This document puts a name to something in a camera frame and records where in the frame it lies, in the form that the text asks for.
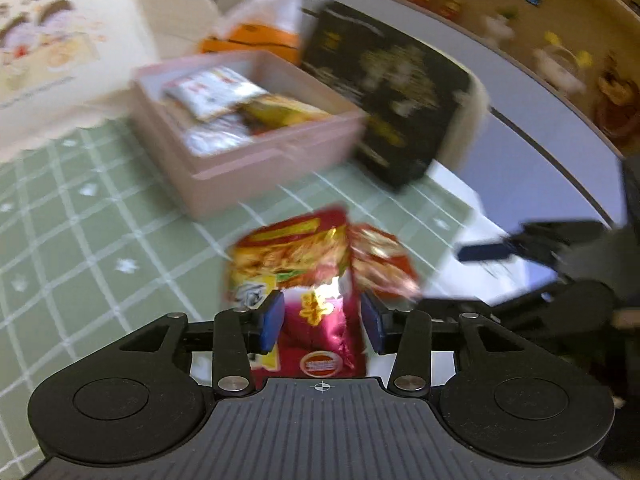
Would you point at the orange and white bag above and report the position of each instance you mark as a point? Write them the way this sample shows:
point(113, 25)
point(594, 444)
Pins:
point(260, 35)

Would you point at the pink box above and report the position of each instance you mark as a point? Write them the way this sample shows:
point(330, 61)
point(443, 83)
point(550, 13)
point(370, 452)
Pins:
point(260, 165)

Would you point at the green grid tablecloth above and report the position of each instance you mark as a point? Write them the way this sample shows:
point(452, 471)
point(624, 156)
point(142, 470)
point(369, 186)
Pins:
point(75, 260)

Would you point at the cream printed cloth bag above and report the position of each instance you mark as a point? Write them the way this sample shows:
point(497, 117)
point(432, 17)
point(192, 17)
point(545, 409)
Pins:
point(60, 85)

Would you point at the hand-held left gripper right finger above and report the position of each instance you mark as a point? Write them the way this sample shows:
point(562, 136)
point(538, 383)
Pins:
point(372, 322)

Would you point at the silver snack packet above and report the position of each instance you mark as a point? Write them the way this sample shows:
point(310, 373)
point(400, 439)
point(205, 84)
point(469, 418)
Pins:
point(215, 137)

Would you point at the yellow snack bag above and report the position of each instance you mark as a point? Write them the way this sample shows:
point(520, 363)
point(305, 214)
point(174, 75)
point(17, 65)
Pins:
point(285, 112)

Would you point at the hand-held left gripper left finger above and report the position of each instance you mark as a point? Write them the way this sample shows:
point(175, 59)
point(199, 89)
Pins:
point(272, 319)

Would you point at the white snack packet red edges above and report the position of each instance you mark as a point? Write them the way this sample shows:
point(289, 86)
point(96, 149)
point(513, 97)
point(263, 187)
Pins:
point(210, 90)

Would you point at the orange-red snack packet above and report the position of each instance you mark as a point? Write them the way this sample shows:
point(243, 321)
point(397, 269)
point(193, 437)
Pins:
point(382, 255)

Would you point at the brown toy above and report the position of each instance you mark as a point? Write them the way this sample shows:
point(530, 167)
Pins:
point(617, 92)

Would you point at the cream chair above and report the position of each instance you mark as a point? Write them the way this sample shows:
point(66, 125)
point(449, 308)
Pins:
point(175, 10)
point(475, 120)

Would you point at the wooden shelf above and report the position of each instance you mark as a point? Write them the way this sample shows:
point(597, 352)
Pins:
point(550, 5)

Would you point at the black gold-printed box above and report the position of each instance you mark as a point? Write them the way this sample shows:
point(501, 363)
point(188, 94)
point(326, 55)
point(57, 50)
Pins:
point(400, 110)

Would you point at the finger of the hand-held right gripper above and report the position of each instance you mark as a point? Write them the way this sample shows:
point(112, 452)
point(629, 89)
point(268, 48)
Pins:
point(475, 304)
point(482, 252)

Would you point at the dark red snack bag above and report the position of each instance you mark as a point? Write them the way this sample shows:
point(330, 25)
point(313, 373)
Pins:
point(315, 280)

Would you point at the yellow and white toy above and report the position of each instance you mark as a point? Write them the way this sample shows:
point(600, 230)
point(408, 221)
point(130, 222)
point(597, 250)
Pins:
point(560, 62)

